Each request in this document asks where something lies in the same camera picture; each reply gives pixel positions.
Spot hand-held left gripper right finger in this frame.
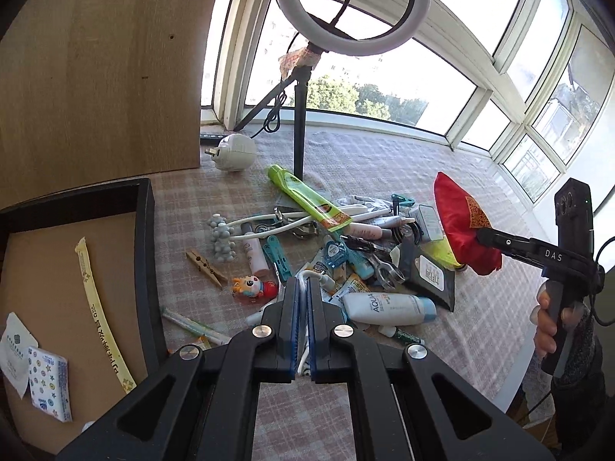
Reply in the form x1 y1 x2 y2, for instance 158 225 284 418
306 277 559 461

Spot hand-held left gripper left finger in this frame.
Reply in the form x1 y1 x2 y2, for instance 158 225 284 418
55 277 306 461

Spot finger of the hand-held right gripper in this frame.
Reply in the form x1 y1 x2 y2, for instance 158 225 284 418
475 227 545 261

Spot red cloth bag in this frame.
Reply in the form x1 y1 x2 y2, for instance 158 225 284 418
434 172 503 277

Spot white bottle with blue cap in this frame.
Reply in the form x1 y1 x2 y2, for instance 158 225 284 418
341 292 437 326

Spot black wipes packet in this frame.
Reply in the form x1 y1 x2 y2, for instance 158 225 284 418
398 240 457 312

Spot metal tongs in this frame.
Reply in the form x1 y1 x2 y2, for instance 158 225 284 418
342 235 407 292

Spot pink bottle with grey cap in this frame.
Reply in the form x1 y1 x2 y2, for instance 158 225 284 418
346 222 410 244

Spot white massager with grey balls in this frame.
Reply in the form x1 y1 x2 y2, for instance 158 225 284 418
206 202 371 263

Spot green tube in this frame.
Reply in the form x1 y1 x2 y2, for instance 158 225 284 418
266 164 354 234

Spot black tray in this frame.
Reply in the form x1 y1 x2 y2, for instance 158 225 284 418
0 177 170 458

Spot person's right forearm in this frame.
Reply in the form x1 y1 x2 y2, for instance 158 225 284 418
548 305 615 454

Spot desktop with checked tablecloth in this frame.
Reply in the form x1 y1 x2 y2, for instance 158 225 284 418
144 124 564 461

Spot person's right hand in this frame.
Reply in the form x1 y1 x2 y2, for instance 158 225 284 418
530 282 586 361

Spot pile of small sachets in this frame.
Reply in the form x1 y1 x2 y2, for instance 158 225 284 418
294 240 381 309

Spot cartoon figurine toy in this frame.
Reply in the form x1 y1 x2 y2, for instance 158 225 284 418
231 275 280 306

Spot clear plastic box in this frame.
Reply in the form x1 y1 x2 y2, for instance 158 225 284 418
412 204 445 244

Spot teal tube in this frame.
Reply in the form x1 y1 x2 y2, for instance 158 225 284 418
350 250 376 280

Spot small pink white bottle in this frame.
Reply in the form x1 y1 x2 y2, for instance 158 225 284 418
240 239 273 277

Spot metal clip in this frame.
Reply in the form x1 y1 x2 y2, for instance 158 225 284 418
254 221 319 242

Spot paper wrapped chopsticks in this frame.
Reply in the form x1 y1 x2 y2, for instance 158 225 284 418
161 307 232 345

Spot wooden clothespin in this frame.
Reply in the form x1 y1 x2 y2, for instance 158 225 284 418
186 248 229 290

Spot white cosmetic pen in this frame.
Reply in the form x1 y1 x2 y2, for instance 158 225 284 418
371 213 417 229

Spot grey foil packet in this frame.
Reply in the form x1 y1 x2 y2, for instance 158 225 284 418
280 187 333 213

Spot white round plug device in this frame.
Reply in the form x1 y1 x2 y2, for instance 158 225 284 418
206 133 258 172

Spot long yellow sachet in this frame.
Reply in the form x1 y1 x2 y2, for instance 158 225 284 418
74 237 137 395

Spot black tripod stand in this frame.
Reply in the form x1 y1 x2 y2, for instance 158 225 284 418
233 44 324 181

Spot star print tissue packet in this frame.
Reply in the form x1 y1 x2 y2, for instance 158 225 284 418
27 346 73 424

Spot white paper packet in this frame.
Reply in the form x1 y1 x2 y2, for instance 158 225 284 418
0 312 40 400

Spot large wooden board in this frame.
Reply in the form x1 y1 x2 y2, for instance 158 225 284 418
0 0 228 208

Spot black ring light cable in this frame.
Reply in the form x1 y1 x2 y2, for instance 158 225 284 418
261 0 366 136

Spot white window frame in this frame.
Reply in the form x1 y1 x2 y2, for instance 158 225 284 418
199 0 615 218

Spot white ring light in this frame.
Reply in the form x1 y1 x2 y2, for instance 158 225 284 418
272 0 432 56

